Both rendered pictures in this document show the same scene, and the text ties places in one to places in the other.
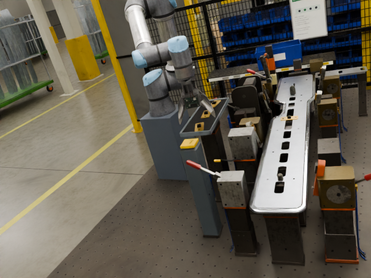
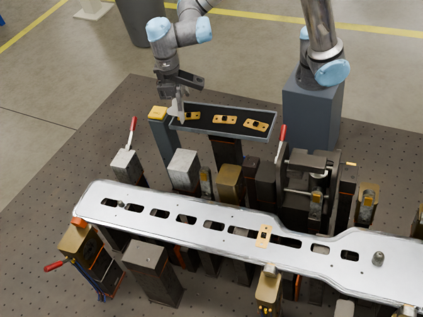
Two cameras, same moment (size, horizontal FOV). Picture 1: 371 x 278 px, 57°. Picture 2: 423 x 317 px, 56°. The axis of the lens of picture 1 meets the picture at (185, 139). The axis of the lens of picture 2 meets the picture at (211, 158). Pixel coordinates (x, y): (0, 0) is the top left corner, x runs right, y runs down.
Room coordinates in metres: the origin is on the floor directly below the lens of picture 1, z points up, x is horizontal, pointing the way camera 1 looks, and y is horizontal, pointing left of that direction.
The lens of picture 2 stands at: (1.48, -1.18, 2.14)
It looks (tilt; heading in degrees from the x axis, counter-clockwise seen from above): 48 degrees down; 94
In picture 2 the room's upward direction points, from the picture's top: 13 degrees counter-clockwise
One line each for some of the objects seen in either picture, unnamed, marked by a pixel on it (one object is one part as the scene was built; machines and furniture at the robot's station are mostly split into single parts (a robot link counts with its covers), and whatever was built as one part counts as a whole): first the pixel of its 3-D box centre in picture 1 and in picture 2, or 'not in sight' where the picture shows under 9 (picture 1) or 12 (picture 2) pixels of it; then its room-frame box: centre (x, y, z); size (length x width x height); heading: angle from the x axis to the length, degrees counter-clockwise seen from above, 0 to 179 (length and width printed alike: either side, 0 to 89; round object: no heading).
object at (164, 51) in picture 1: (173, 49); (192, 29); (1.43, -0.05, 1.49); 0.11 x 0.11 x 0.08; 2
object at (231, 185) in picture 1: (236, 215); (138, 183); (1.08, -0.11, 0.88); 0.12 x 0.07 x 0.36; 65
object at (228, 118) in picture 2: (206, 112); (224, 118); (1.48, -0.12, 1.17); 0.08 x 0.04 x 0.01; 160
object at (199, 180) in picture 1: (202, 191); (172, 153); (1.24, -0.01, 0.92); 0.08 x 0.08 x 0.44; 65
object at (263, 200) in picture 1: (290, 121); (257, 237); (1.52, -0.52, 1.00); 1.38 x 0.22 x 0.02; 155
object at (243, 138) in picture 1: (245, 172); (194, 191); (1.32, -0.22, 0.90); 0.13 x 0.08 x 0.41; 65
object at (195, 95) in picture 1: (189, 91); (170, 79); (1.33, -0.07, 1.33); 0.09 x 0.08 x 0.12; 170
